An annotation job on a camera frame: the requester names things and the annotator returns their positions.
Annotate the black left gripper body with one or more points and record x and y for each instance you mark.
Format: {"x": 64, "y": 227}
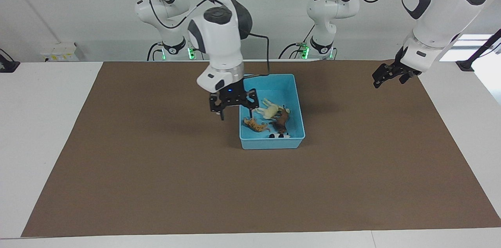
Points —
{"x": 399, "y": 69}

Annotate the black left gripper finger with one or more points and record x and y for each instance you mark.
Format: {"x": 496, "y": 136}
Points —
{"x": 379, "y": 78}
{"x": 404, "y": 79}

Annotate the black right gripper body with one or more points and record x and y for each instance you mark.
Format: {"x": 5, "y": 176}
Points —
{"x": 233, "y": 98}

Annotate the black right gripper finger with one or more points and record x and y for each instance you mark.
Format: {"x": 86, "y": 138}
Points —
{"x": 254, "y": 108}
{"x": 222, "y": 115}

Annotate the pale yellow llama toy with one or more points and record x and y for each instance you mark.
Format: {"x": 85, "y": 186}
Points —
{"x": 268, "y": 111}

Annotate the orange striped tiger toy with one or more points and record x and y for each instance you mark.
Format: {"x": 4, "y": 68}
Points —
{"x": 256, "y": 124}

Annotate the brown lion toy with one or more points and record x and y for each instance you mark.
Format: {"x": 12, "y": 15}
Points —
{"x": 282, "y": 121}

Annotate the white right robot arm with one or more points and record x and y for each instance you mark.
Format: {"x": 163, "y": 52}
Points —
{"x": 219, "y": 44}

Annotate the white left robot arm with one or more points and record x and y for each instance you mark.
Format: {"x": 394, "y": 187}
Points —
{"x": 438, "y": 17}

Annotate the light blue storage box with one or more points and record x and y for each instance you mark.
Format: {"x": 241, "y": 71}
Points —
{"x": 254, "y": 142}

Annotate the brown paper table mat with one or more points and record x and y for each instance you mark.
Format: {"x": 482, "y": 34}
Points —
{"x": 250, "y": 193}

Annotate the small black table clamp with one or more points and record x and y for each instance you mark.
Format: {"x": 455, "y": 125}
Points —
{"x": 8, "y": 66}

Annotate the white wall socket box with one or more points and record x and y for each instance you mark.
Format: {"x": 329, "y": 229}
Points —
{"x": 58, "y": 52}

